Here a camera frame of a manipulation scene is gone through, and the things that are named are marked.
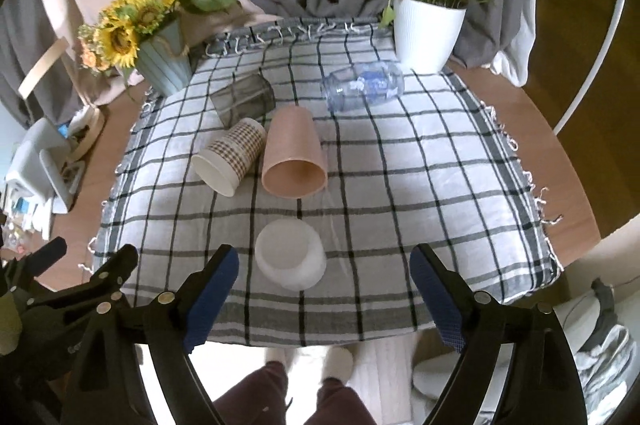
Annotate grey glass cup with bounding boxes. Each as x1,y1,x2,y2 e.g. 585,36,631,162
209,74,277,129

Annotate person's right leg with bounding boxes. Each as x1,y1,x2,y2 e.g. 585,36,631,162
305,377,377,425

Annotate person's left leg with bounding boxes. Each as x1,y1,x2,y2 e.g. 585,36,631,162
214,360,292,425

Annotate light blue ribbed pot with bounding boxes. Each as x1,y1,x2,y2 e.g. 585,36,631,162
134,17,194,96

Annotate white stool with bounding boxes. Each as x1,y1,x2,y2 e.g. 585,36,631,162
412,351,473,402

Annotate white ribbed plant pot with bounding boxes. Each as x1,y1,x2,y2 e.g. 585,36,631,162
393,0,468,74

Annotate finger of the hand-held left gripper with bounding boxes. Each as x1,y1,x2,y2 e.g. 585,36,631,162
75,244,139,312
0,237,68,286

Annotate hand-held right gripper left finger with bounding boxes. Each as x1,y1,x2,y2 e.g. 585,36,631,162
60,244,240,425

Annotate checked brown paper cup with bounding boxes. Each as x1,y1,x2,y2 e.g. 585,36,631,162
191,117,267,197

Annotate white chair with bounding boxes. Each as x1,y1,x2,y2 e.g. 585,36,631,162
5,117,83,213

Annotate grey crumpled cloth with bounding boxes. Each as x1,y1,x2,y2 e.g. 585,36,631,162
574,319,637,417

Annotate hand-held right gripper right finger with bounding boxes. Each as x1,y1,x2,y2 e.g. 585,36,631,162
409,243,589,425

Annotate white curved pole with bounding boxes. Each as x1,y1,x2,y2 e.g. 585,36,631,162
554,0,629,136

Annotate clear plastic cup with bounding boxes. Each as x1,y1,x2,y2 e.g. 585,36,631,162
320,60,405,112

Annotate artificial sunflower bouquet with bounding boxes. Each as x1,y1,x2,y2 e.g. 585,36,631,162
77,0,241,76

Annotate checked white tablecloth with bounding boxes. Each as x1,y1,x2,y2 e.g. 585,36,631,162
87,17,563,348

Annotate white plastic cup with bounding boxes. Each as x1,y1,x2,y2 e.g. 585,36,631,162
254,219,328,291

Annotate person's leg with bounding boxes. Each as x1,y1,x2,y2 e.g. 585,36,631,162
305,377,377,425
214,360,292,425

